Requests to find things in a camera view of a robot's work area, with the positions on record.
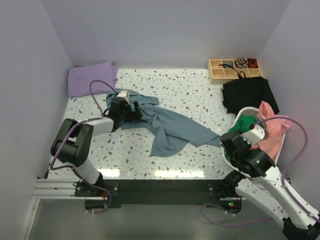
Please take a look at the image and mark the blue t-shirt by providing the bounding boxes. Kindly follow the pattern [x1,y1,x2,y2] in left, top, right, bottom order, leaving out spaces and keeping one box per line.
[120,90,220,157]

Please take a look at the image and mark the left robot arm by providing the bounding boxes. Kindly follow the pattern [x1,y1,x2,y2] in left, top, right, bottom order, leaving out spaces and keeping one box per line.
[50,96,142,196]

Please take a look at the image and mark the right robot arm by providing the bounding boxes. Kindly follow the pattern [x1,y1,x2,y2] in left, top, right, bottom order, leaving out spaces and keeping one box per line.
[220,132,320,240]

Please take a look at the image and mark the green garment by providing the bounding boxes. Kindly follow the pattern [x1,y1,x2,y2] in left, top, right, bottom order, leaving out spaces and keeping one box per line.
[226,115,261,161]

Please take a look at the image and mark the white perforated laundry basket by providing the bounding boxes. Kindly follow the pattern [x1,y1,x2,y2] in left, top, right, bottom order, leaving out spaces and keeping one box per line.
[232,107,287,180]

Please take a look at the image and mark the pink t-shirt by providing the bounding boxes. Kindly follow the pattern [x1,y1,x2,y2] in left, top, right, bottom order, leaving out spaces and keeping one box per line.
[252,101,292,163]

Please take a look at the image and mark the folded purple t-shirt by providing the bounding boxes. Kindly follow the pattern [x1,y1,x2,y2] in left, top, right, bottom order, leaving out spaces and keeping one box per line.
[67,61,118,98]

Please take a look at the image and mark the black folded garment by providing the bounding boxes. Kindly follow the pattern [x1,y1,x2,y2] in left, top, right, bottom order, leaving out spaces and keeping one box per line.
[221,76,280,115]

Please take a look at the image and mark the wooden compartment tray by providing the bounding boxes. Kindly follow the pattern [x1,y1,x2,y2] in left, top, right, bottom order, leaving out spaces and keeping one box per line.
[207,59,264,85]

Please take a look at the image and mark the patterned fabric scrunchie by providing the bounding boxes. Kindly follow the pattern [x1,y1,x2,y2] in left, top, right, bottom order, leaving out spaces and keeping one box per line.
[234,57,248,69]

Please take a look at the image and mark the orange black scrunchie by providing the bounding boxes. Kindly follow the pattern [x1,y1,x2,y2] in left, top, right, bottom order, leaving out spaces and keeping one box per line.
[247,58,259,69]

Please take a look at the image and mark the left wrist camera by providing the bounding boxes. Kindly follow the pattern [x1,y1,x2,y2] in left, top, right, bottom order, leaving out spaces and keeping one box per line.
[117,90,130,104]

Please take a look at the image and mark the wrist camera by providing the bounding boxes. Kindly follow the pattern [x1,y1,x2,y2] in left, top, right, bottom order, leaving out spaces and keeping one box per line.
[241,125,265,147]
[117,90,130,104]

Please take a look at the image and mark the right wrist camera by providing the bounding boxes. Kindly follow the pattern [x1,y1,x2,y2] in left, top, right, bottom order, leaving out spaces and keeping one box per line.
[241,125,265,147]

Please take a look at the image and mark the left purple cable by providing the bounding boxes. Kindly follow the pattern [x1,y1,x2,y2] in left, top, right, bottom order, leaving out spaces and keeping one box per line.
[50,80,121,214]

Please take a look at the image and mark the black strap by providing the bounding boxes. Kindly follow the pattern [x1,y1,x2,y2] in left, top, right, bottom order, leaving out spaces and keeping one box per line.
[218,63,248,79]

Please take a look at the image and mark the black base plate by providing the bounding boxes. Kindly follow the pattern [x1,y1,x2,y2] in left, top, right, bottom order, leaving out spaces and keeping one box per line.
[72,179,243,213]

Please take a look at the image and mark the aluminium rail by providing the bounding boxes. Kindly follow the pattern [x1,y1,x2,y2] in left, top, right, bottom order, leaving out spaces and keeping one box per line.
[31,179,77,200]

